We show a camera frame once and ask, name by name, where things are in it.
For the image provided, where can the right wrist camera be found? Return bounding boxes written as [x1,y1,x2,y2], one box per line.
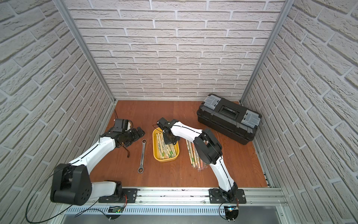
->
[157,117,169,131]

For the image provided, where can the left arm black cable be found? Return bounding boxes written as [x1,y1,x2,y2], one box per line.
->
[25,167,73,224]

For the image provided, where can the aluminium mounting rail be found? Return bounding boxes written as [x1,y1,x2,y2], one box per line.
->
[65,187,288,217]

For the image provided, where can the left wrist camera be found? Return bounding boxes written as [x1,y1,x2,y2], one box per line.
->
[112,119,131,133]

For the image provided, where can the black plastic toolbox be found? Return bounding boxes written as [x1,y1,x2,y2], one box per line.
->
[197,93,262,145]

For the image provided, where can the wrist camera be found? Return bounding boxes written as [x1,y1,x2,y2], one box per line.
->
[157,117,169,131]
[112,119,131,133]

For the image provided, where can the yellow plastic storage box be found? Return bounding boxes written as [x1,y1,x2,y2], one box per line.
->
[153,128,180,162]

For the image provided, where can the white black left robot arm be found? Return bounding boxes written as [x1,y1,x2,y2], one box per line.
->
[50,127,145,206]

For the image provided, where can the panda chopsticks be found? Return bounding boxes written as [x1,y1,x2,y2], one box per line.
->
[186,140,195,168]

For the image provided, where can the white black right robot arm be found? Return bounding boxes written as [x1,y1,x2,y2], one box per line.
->
[157,118,238,203]

